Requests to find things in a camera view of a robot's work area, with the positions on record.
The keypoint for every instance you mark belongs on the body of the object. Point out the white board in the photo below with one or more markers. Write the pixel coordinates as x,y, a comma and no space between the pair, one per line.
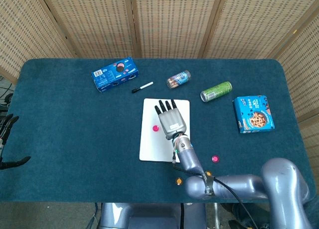
149,144

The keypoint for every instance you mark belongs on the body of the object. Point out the grey metal frame leg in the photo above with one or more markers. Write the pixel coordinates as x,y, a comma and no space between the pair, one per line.
216,216

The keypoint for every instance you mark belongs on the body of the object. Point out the blue Oreo box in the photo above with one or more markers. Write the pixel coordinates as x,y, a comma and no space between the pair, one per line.
112,75

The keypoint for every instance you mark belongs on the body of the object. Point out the green drink can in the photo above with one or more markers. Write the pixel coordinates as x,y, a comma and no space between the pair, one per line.
216,91

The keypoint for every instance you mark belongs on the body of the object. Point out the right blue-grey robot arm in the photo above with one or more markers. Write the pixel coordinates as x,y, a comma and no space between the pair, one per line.
274,179

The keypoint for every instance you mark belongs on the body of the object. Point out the orange round magnet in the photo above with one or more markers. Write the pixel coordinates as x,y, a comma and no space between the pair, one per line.
208,174
179,181

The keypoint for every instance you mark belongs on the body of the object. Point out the black floor equipment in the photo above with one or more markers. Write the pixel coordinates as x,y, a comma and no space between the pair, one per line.
9,98

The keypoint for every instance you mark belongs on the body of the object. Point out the red round magnet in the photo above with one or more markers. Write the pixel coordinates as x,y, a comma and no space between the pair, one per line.
215,159
155,128

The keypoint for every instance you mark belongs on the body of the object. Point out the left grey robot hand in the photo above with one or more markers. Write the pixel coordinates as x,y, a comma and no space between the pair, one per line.
10,124

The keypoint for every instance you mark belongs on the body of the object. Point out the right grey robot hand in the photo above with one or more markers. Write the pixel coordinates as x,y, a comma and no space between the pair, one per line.
173,124

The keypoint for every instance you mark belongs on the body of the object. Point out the woven bamboo folding screen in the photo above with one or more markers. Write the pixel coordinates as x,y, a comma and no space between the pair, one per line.
174,19

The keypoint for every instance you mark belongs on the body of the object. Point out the blue chocolate chip cookie box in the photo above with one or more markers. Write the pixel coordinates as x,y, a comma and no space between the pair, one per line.
254,114

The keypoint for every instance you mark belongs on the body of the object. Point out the dark teal tablecloth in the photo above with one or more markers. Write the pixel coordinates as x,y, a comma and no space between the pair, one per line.
62,126

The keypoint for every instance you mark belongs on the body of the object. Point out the blue-grey robot torso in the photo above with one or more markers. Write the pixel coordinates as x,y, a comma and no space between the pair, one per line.
149,216

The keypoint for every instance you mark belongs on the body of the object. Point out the clear jar of biscuit sticks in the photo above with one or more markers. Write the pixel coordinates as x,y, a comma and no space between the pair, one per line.
178,79

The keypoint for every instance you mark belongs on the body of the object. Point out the white marker black cap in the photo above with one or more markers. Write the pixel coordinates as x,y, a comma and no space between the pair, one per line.
145,86

